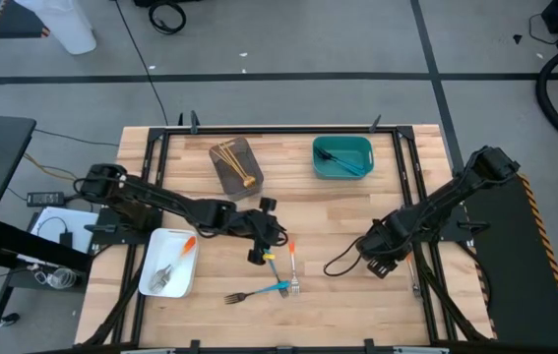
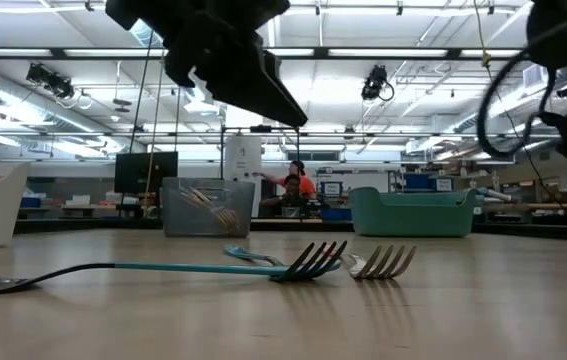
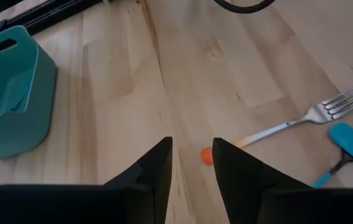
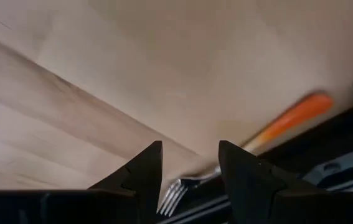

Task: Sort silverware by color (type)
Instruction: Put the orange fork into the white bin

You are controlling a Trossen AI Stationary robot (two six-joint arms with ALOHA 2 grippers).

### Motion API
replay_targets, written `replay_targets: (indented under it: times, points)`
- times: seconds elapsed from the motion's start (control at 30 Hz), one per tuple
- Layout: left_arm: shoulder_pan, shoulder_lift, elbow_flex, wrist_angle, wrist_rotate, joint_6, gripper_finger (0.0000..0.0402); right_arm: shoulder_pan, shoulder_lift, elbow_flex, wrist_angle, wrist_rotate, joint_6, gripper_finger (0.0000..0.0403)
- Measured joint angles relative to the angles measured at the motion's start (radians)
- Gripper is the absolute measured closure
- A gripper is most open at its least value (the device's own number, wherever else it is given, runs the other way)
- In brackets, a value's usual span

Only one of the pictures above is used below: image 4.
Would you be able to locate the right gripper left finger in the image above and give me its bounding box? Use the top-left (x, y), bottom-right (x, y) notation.
top-left (0, 141), bottom-right (164, 224)

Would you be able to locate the orange-handled silver fork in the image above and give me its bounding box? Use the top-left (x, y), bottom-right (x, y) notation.
top-left (156, 91), bottom-right (335, 218)

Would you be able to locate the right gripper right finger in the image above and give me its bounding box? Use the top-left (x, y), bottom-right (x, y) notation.
top-left (219, 140), bottom-right (353, 224)

